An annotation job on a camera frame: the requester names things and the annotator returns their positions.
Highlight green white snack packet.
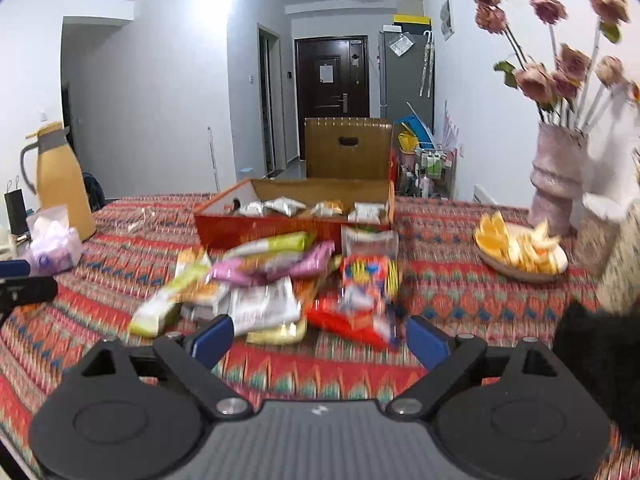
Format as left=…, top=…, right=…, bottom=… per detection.
left=128, top=247, right=212, bottom=338

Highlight pink snack packet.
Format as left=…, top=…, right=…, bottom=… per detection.
left=205, top=240, right=335, bottom=287

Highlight tissue pack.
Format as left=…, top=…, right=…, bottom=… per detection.
left=25, top=206, right=82, bottom=275

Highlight yellow thermos jug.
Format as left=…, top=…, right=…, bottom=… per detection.
left=20, top=122, right=96, bottom=242

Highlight black sleeve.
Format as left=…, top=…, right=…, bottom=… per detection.
left=552, top=300, right=640, bottom=448

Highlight patterned red tablecloth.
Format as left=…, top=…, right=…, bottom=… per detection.
left=1, top=194, right=598, bottom=478

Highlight plate of orange slices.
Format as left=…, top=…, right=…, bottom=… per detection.
left=473, top=211, right=568, bottom=284

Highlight red colourful snack bag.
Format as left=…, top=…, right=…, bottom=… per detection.
left=305, top=255, right=401, bottom=349

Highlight speckled white vase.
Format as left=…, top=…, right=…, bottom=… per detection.
left=575, top=193, right=639, bottom=315

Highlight orange cardboard box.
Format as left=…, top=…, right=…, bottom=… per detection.
left=194, top=178, right=395, bottom=249

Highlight long green snack packet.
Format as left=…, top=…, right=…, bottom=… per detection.
left=224, top=231, right=314, bottom=259

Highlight pink ceramic vase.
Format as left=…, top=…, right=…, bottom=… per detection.
left=527, top=122, right=588, bottom=236

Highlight storage rack with items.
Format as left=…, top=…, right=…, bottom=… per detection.
left=394, top=102, right=459, bottom=200

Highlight brown cardboard carton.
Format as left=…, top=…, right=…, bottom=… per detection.
left=305, top=117, right=393, bottom=180

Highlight dried pink flowers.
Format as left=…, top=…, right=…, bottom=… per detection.
left=473, top=0, right=639, bottom=138

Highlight grey refrigerator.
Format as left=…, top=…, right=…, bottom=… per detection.
left=378, top=28, right=435, bottom=128

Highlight dark entrance door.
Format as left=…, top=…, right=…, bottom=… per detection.
left=294, top=36, right=370, bottom=160

